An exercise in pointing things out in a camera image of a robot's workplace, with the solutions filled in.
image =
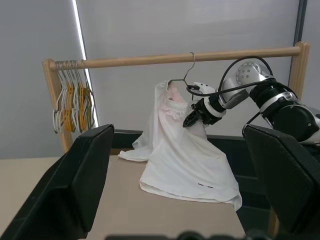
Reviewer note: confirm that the wooden rack rod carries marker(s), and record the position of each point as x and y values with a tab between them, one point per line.
162	58

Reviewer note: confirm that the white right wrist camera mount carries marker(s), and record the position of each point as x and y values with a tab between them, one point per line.
203	88

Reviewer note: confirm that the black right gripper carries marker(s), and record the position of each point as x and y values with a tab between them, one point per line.
201	107

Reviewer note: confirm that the dark vertical window pole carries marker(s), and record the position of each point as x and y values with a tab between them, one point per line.
300	20

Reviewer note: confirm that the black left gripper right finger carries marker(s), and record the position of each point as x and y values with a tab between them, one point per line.
287	180

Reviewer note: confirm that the wooden rack post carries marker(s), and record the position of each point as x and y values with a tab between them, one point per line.
300	67
53	100

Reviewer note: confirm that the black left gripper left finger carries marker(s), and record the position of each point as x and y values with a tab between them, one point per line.
57	190

